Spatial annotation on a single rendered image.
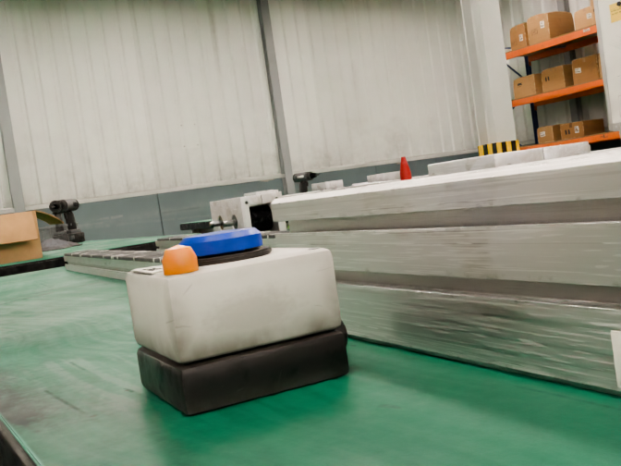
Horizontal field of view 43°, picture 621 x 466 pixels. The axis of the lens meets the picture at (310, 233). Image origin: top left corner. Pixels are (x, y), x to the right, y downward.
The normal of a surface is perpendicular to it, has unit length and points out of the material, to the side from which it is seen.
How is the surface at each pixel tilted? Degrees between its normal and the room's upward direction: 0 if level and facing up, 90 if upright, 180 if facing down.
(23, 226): 69
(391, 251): 90
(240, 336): 90
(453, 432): 0
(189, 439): 0
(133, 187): 90
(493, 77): 90
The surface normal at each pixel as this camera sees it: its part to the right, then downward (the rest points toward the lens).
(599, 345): -0.89, 0.15
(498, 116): 0.49, -0.03
